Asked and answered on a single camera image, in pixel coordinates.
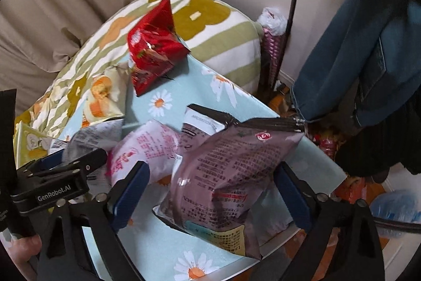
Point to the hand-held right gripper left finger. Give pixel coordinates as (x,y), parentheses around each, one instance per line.
(130,195)

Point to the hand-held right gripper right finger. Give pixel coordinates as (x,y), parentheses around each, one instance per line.
(294,198)

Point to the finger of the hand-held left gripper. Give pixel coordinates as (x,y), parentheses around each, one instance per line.
(49,161)
(88,161)

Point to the yellow-green cardboard box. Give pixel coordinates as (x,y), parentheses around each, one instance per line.
(31,144)

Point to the mauve snack packet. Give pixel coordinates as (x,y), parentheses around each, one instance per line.
(230,169)

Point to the person's left hand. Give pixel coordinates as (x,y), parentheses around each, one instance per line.
(26,249)

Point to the grey-white snack packet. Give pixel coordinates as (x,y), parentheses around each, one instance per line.
(95,136)

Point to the pink snack packet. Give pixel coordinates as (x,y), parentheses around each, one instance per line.
(144,146)

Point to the light blue daisy table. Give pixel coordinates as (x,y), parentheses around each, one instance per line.
(161,251)

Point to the orange and white snack packet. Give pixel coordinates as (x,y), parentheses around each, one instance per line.
(102,93)

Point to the blue plastic bag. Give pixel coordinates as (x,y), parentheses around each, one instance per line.
(398,208)

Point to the black garment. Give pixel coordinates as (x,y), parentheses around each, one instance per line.
(388,142)

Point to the red snack packet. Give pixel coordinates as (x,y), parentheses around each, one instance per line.
(151,47)

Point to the purple woven bin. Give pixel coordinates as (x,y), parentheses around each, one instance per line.
(273,54)

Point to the blue jeans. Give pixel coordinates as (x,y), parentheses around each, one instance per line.
(345,60)

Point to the beige curtain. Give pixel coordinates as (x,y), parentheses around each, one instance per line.
(65,4)

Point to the white plastic bag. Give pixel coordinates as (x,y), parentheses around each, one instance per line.
(271,21)

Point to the striped floral blanket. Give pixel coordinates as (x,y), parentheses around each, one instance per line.
(204,21)

